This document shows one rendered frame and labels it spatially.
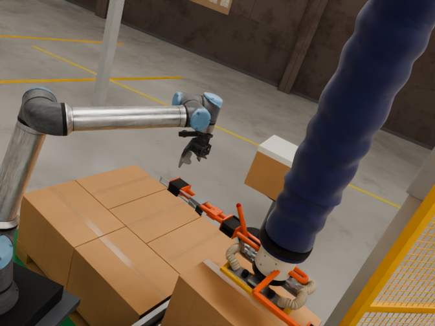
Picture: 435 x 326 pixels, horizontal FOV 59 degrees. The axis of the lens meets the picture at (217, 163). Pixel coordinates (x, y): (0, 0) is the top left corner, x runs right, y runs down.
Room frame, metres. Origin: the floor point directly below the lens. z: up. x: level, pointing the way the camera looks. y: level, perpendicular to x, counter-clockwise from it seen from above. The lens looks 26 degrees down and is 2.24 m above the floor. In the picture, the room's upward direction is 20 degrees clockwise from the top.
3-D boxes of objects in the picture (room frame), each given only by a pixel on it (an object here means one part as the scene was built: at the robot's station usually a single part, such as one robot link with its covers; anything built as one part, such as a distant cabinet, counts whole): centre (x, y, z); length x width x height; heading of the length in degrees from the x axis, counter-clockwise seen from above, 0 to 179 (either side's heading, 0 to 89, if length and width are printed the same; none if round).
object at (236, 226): (1.49, -0.17, 1.22); 0.10 x 0.08 x 0.06; 151
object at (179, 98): (1.56, 0.21, 1.68); 0.12 x 0.12 x 0.09; 33
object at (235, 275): (1.29, -0.34, 1.11); 0.34 x 0.10 x 0.05; 61
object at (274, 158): (3.15, -0.63, 0.82); 0.60 x 0.40 x 0.40; 71
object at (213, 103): (1.63, 0.12, 1.67); 0.10 x 0.09 x 0.12; 123
